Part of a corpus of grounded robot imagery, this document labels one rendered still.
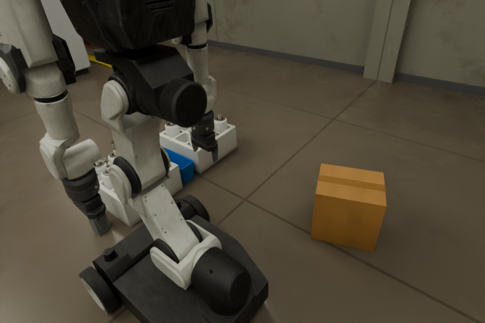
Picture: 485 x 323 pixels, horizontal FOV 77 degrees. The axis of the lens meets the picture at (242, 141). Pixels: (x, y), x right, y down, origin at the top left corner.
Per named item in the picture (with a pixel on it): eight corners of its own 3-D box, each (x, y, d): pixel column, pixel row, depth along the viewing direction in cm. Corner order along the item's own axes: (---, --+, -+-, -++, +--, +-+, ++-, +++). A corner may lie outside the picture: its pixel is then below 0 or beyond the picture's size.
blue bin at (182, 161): (196, 175, 201) (194, 161, 194) (184, 184, 194) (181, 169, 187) (166, 161, 217) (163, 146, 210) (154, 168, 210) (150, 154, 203)
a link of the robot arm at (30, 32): (88, 83, 68) (48, -33, 56) (24, 104, 60) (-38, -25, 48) (66, 73, 75) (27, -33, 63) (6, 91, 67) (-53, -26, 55)
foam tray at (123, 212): (182, 187, 191) (178, 164, 182) (130, 227, 165) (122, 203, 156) (143, 166, 212) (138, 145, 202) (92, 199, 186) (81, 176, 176)
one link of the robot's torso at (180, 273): (224, 258, 121) (221, 236, 114) (187, 297, 109) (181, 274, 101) (189, 233, 133) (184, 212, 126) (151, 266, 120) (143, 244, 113)
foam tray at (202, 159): (237, 147, 228) (235, 125, 218) (201, 174, 202) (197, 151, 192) (199, 132, 248) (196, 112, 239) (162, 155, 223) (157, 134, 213)
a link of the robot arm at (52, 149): (94, 168, 84) (82, 130, 76) (60, 185, 79) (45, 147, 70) (81, 156, 87) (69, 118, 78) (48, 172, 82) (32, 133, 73)
